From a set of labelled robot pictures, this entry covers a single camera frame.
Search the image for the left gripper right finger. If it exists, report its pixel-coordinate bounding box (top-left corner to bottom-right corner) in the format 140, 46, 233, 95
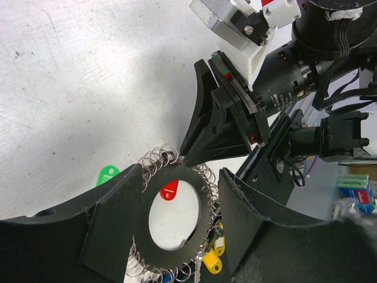
219, 169, 376, 282

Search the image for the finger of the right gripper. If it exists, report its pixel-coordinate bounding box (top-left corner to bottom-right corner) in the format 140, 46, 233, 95
184, 88, 252, 167
180, 59, 218, 156

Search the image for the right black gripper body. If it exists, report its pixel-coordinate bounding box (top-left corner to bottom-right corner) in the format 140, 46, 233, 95
208, 51, 271, 147

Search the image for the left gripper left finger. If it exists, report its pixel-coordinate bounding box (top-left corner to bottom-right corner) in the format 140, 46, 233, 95
1, 164, 143, 282

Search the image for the yellow key tag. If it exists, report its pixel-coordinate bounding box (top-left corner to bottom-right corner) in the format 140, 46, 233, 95
203, 237, 226, 274

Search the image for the green key tag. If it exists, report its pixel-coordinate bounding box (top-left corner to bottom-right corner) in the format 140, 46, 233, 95
96, 164, 120, 186

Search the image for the red key tag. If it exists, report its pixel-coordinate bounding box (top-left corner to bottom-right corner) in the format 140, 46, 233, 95
160, 180, 179, 201

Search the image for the blue key tag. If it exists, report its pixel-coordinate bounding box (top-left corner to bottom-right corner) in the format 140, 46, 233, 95
163, 274, 172, 283

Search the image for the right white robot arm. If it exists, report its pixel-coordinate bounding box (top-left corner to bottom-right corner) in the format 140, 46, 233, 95
180, 1, 376, 166

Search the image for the blue cardboard box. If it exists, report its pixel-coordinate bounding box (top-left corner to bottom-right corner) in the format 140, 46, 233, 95
338, 174, 376, 214

